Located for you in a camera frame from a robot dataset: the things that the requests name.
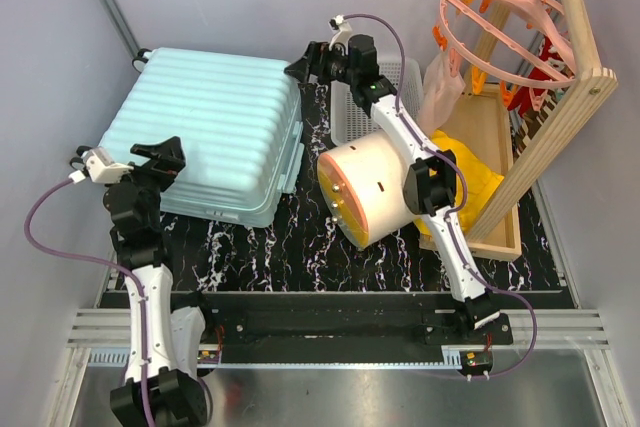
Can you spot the translucent pink plastic bag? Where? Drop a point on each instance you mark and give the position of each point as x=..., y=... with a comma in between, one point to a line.
x=442, y=89

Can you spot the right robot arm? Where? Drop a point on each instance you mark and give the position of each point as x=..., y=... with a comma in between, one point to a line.
x=429, y=192

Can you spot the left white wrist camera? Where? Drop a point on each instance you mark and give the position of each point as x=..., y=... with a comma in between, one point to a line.
x=98, y=166

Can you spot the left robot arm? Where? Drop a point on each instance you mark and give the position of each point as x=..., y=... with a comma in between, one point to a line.
x=160, y=386

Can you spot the wooden tray base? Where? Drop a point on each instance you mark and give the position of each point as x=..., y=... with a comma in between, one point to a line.
x=481, y=123

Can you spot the wooden hanger rack frame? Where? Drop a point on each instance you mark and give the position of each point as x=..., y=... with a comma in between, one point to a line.
x=593, y=84

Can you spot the red cloth item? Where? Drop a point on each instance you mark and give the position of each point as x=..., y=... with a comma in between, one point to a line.
x=525, y=98

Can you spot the light blue hard-shell suitcase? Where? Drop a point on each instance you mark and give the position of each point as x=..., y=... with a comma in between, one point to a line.
x=239, y=122

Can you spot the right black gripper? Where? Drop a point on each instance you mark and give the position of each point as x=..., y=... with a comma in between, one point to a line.
x=313, y=64

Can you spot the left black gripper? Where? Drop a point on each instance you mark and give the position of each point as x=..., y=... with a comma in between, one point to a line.
x=169, y=155

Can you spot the yellow cloth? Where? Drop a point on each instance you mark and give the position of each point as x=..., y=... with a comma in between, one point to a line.
x=481, y=181

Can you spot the black marble pattern mat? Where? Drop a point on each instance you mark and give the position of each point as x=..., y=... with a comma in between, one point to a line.
x=302, y=251

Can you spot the white round drum box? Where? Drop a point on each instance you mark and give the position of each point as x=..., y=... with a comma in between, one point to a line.
x=362, y=183

